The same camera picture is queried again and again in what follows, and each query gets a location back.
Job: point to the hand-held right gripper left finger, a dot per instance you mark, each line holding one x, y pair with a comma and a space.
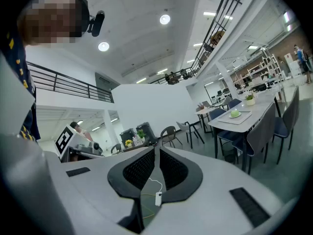
117, 177

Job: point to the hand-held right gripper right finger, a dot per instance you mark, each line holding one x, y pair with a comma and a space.
193, 177

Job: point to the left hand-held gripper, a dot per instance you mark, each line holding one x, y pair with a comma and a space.
64, 141

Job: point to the white round plate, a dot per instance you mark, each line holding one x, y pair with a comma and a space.
230, 116

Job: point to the green cabbage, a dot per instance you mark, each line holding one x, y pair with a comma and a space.
235, 113

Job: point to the dark blue chair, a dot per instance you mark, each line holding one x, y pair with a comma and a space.
259, 131
289, 116
216, 113
234, 103

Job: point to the white round table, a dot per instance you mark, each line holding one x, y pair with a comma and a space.
260, 106

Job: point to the small dark chair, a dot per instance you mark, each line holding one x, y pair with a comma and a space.
116, 148

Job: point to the low dark table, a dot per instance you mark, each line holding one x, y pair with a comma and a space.
135, 148

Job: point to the yellow potted flowers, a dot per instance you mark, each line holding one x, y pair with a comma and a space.
128, 143

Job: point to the white power adapter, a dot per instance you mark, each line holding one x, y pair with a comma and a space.
158, 199

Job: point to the black lidded bin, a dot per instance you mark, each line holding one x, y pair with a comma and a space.
127, 136
148, 130

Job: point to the small green potted plant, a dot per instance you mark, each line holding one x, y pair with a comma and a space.
141, 133

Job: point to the brown round-back chair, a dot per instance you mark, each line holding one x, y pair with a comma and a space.
168, 133

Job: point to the black mezzanine railing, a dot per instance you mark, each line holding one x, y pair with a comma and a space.
73, 86
212, 28

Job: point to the white side table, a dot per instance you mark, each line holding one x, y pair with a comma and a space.
204, 110

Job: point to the reddish potted plant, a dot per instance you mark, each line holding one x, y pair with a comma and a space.
201, 106

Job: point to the grey laptop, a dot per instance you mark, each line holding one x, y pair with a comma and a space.
207, 104

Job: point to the grey rectangular tray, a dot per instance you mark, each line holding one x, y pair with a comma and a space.
243, 118

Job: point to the person's dark printed jersey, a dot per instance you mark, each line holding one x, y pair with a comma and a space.
17, 65

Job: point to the flower plant in white pot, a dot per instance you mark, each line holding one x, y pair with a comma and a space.
250, 101

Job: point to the round ceiling light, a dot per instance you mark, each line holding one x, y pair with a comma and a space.
165, 19
103, 46

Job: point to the person's head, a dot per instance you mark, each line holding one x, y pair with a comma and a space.
51, 18

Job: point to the white shelving unit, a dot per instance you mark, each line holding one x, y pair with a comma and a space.
266, 70

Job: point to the brown round wicker object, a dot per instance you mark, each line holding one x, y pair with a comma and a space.
217, 37

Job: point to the white cabinet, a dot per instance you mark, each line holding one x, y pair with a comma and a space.
293, 66

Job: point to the beige chair with black frame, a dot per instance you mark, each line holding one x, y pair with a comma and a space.
188, 128

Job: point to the black head-mounted camera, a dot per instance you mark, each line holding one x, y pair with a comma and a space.
97, 23

